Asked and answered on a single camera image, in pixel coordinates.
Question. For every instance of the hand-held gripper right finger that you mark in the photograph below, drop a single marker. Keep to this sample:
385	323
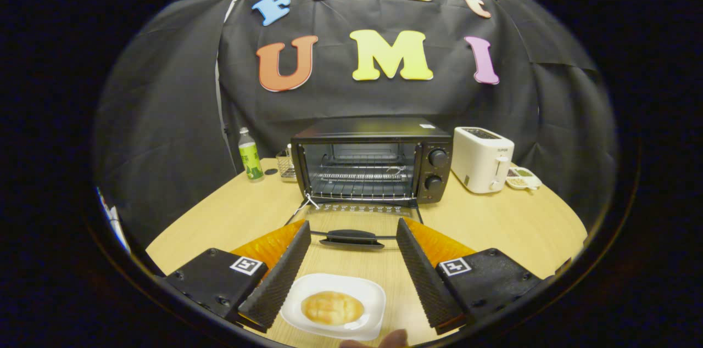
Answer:
423	271

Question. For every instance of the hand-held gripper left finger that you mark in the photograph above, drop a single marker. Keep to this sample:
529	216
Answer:
283	271

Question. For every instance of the golden bread roll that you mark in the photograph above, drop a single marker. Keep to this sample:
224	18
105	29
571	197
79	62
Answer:
332	308

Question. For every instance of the black toaster oven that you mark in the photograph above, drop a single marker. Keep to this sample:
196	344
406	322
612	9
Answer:
373	128

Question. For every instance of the white slot toaster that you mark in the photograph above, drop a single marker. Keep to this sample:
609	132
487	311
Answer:
480	167

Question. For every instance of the white plate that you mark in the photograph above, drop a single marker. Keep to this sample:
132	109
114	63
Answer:
368	290

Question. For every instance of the green label drink bottle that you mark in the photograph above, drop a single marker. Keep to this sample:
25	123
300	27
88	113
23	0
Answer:
251	164

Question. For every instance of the white divided condiment dish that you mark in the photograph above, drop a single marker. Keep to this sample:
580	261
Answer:
524	179

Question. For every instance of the white and blue object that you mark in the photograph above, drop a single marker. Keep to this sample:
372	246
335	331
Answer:
112	219

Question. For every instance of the black backdrop cloth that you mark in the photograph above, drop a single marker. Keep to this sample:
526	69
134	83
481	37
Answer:
340	95

